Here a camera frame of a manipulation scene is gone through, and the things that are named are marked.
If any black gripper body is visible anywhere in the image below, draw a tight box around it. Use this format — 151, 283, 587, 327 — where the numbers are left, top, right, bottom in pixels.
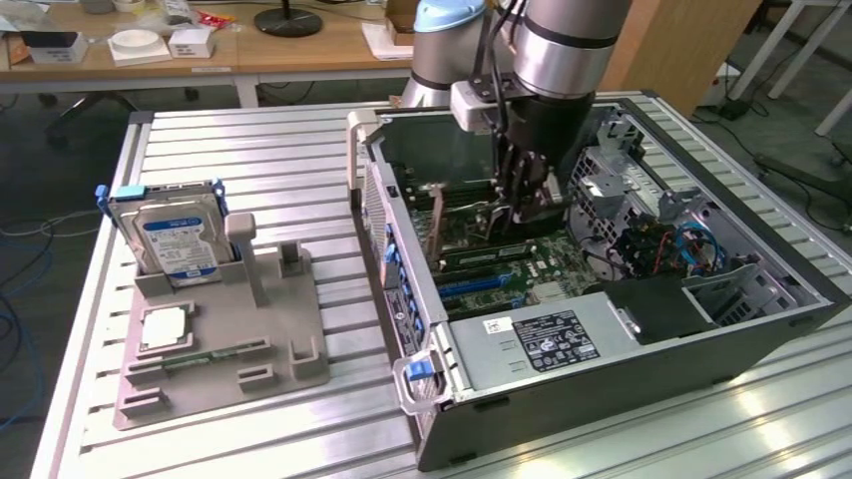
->
497, 92, 596, 166

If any graphics card with metal bracket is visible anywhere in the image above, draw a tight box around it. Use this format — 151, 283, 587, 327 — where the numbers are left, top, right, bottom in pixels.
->
424, 180, 571, 273

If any blue expansion slot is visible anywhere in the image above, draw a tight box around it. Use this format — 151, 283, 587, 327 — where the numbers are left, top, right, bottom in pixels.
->
435, 271, 512, 296

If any metal drive cage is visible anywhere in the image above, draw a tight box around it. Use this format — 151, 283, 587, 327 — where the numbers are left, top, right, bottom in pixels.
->
572, 107, 671, 211

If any green motherboard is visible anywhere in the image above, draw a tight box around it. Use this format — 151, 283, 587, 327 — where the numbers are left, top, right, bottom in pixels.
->
392, 164, 607, 320

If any installed dark RAM stick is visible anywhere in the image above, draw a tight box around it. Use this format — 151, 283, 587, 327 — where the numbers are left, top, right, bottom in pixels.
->
436, 242, 537, 273

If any wooden cabinet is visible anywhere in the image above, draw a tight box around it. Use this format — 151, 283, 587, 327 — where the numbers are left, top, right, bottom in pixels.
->
597, 0, 764, 109

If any white paper stack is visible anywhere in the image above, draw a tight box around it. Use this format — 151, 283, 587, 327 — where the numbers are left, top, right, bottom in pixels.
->
360, 22, 416, 61

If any brown cardboard box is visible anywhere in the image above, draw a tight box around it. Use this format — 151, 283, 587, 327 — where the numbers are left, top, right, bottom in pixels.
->
385, 0, 427, 35

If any blue card retention latch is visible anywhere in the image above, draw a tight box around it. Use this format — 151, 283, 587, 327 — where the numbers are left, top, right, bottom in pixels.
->
380, 224, 427, 350

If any grey power supply unit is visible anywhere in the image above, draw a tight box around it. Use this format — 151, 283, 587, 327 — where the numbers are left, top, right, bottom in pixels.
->
443, 291, 645, 393

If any black floor bar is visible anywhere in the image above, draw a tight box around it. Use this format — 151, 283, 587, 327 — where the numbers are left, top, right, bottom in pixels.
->
755, 153, 852, 204

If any metal disk bay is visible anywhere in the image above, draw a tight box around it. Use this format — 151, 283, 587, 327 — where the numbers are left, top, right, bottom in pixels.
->
679, 262, 804, 331

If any wooden desk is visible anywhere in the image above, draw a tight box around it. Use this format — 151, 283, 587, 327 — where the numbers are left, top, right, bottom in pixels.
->
0, 0, 419, 109

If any black round lamp base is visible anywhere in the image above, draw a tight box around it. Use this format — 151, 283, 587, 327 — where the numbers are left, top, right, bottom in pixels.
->
252, 0, 327, 38

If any grey plastic parts rack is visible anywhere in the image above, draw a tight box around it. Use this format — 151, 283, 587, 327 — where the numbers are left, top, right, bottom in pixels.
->
113, 212, 333, 433

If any open grey PC case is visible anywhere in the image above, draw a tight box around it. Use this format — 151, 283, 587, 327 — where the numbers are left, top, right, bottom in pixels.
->
345, 97, 852, 473

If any hard disk in blue caddy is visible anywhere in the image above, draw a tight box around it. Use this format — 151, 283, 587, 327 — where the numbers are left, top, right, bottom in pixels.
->
95, 178, 232, 289

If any white printed carton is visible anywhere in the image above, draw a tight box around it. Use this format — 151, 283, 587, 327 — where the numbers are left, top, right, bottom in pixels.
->
165, 27, 219, 59

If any green RAM stick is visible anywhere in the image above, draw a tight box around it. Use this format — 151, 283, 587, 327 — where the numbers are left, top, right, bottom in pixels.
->
159, 347, 241, 373

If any silver CPU chip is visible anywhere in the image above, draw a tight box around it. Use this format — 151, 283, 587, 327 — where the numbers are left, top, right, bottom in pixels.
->
139, 307, 192, 350

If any black chair base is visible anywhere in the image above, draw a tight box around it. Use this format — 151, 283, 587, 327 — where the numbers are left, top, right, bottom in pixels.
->
43, 89, 135, 149

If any white box with black lid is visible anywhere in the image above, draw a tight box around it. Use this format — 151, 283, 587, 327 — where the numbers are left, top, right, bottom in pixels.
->
19, 30, 89, 65

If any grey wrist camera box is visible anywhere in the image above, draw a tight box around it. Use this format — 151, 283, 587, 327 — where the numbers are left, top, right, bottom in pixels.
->
448, 81, 501, 135

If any black camera cable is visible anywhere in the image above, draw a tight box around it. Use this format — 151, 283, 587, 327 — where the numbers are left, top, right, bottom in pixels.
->
479, 0, 527, 151

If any blue wire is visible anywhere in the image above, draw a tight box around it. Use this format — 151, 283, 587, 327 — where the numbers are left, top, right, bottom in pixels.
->
669, 224, 728, 276

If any white table frame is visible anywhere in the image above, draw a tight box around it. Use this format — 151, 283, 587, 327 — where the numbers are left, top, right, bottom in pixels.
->
728, 0, 852, 137

